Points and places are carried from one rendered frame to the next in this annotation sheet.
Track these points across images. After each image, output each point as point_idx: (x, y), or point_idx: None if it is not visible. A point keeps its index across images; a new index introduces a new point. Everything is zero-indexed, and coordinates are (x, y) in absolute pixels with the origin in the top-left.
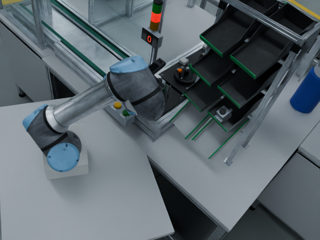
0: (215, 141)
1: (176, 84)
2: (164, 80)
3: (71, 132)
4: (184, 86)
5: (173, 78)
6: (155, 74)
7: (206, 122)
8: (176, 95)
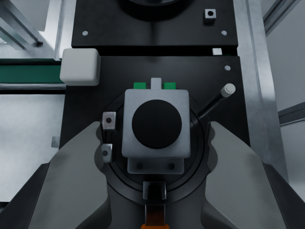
0: None
1: (161, 26)
2: (111, 47)
3: None
4: (189, 17)
5: (132, 16)
6: (66, 57)
7: (290, 63)
8: (207, 71)
